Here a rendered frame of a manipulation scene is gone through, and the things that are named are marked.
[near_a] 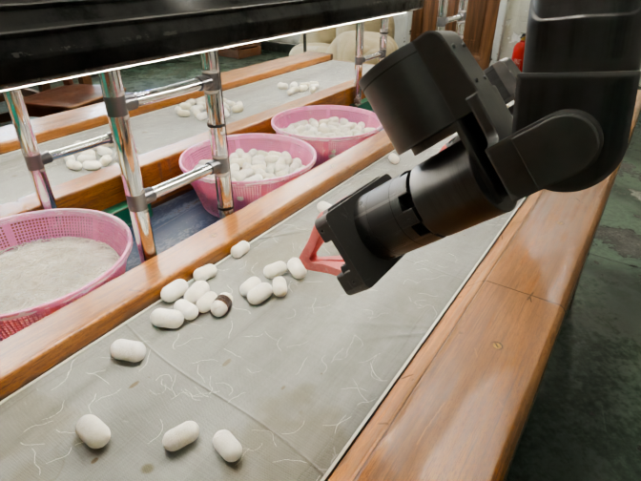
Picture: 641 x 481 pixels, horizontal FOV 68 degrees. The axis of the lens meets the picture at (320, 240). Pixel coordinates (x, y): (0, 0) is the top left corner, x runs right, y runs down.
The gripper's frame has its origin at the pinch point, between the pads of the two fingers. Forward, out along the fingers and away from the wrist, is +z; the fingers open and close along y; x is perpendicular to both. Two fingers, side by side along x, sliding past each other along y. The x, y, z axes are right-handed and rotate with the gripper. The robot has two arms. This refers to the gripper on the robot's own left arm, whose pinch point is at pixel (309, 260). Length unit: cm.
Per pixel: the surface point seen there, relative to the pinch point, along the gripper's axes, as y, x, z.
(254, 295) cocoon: -2.7, 1.4, 14.3
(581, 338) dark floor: -120, 82, 35
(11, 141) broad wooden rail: -14, -49, 75
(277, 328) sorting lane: -1.1, 5.7, 11.8
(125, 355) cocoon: 12.1, -1.1, 18.0
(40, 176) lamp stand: -1, -29, 42
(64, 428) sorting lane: 20.2, 1.2, 17.5
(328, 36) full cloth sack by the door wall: -422, -143, 244
